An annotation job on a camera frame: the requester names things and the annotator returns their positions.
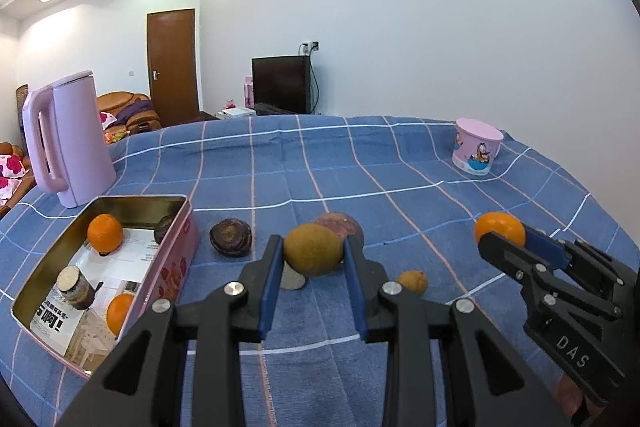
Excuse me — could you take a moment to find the pink electric kettle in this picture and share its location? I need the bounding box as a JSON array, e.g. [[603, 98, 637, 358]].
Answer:
[[22, 70, 118, 208]]

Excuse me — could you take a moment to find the orange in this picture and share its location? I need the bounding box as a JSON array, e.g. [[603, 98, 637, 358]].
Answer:
[[474, 211, 527, 248], [87, 214, 124, 255], [106, 293, 136, 337]]

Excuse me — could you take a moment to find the person's right hand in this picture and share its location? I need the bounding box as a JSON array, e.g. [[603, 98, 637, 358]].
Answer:
[[556, 376, 585, 419]]

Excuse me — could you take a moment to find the black flat television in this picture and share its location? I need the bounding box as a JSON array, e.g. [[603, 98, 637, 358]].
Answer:
[[251, 55, 313, 115]]

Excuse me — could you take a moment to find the purple blanket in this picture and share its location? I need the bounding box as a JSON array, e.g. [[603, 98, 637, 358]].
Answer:
[[116, 101, 156, 125]]

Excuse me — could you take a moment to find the orange leather armchair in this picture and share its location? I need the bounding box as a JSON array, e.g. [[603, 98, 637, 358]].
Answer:
[[96, 92, 162, 134]]

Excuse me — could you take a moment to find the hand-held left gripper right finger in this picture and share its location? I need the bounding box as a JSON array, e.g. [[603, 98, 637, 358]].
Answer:
[[342, 237, 573, 427]]

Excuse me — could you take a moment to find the brown wooden door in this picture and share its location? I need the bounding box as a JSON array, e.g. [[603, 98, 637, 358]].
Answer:
[[146, 9, 197, 126]]

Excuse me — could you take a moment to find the pink metal tin box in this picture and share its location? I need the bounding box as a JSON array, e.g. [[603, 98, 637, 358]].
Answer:
[[11, 195, 202, 380]]

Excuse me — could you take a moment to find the small yellow-green round fruit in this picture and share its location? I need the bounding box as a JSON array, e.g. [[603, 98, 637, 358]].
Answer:
[[397, 270, 429, 297], [283, 223, 346, 278]]

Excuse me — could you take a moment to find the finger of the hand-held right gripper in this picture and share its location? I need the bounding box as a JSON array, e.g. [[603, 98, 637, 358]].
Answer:
[[522, 227, 576, 270], [477, 230, 552, 298]]

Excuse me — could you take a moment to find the black power cable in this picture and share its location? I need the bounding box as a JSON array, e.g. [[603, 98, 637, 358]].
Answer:
[[310, 51, 322, 114]]

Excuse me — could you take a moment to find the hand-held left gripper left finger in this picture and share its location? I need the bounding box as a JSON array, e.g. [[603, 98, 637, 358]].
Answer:
[[57, 234, 286, 427]]

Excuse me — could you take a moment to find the blue checked tablecloth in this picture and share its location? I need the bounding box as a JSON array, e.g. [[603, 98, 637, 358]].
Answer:
[[0, 114, 640, 427]]

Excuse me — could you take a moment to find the purple passion fruit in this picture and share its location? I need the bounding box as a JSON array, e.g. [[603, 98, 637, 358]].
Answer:
[[314, 212, 364, 250]]

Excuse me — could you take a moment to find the rolled brown mat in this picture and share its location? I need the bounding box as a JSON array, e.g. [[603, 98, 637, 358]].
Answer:
[[15, 84, 30, 128]]

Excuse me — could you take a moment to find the small round jar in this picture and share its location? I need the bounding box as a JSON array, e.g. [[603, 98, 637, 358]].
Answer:
[[55, 265, 97, 312]]

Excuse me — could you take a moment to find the printed paper sheet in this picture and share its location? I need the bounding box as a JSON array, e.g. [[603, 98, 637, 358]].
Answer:
[[30, 227, 161, 358]]

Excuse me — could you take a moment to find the dark brown mangosteen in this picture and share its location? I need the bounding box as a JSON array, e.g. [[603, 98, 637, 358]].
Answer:
[[153, 215, 176, 245], [209, 219, 252, 259]]

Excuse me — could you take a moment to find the pink cartoon mug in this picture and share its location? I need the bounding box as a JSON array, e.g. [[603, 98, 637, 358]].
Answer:
[[452, 117, 504, 178]]

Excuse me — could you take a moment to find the long orange leather sofa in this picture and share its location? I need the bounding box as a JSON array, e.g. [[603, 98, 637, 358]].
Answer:
[[0, 142, 31, 218]]

